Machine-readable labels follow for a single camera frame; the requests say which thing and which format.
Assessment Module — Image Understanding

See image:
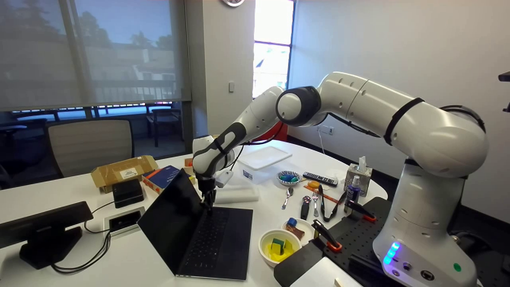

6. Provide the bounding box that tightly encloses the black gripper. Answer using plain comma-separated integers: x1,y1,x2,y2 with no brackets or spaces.
197,173,221,211

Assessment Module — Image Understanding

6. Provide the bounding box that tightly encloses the black laptop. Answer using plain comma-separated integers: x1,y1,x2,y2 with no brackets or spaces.
138,168,256,281

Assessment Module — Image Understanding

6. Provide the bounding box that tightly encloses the blue and red book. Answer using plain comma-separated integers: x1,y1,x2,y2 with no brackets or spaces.
143,165,184,195

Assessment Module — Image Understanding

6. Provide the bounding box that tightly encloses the small black box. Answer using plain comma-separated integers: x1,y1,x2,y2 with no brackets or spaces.
112,178,147,210

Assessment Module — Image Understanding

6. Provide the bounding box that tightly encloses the green block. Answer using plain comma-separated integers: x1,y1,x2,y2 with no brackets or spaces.
270,238,288,256

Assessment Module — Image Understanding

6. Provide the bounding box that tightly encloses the clear bowl with blue items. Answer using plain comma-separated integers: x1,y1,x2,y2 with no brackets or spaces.
276,170,304,189

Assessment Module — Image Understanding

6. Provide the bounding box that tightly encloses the yellow bowl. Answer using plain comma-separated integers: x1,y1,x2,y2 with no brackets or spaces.
257,229,304,270

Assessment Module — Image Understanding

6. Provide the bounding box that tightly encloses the brown cardboard box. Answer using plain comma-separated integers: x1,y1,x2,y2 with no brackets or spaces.
90,154,160,195

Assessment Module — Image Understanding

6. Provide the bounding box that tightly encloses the white power strip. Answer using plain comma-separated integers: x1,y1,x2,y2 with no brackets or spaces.
85,206,147,237

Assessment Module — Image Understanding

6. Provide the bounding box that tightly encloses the brown wooden block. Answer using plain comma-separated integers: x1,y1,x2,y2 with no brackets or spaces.
286,224,307,241

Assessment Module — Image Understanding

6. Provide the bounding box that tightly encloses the dark chair by window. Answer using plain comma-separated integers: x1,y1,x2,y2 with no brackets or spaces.
144,104,186,149

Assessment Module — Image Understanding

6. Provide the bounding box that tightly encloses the black marker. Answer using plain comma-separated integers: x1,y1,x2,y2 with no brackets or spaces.
300,195,313,222

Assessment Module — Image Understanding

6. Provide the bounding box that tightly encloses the orange small tool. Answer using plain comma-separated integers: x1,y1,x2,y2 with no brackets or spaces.
304,181,326,195

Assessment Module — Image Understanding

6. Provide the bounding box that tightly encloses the black flat pad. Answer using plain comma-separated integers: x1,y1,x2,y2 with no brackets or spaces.
273,241,326,287

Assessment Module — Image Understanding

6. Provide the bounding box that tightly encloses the black remote control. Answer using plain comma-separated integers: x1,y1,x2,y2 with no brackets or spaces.
302,171,340,189

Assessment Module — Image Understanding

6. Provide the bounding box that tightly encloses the black clamp orange tip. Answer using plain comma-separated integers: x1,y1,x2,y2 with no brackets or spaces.
348,200,380,226
311,219,345,256

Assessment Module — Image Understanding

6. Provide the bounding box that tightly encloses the beige office chair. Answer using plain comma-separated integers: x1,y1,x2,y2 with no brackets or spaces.
45,117,136,179

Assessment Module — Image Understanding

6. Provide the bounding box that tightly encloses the white paper sheet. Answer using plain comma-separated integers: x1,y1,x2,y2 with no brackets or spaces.
289,257,364,287

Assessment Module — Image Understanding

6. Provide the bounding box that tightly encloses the clear bottle with tissue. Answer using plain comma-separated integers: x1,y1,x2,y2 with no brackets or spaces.
343,155,374,216

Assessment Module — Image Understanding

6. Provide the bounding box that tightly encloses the black monitor on stand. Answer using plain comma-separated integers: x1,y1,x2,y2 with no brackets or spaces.
0,200,96,272

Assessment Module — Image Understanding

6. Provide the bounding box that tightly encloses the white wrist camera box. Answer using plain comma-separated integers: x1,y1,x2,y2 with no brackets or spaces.
214,168,237,189

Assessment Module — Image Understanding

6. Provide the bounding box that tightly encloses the black power cable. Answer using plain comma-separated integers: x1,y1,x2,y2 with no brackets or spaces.
50,200,117,277

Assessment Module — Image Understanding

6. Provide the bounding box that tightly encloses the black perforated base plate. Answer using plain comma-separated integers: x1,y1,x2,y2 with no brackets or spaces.
313,197,398,287

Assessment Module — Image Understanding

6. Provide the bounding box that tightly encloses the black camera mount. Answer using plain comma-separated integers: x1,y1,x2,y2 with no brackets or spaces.
498,71,510,116

